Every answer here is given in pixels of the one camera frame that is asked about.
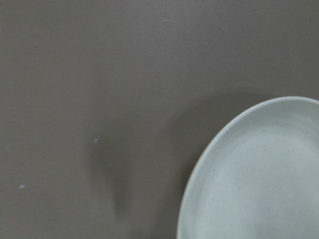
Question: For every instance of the round cream plate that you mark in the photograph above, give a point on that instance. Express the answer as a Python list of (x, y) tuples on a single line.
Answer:
[(259, 177)]

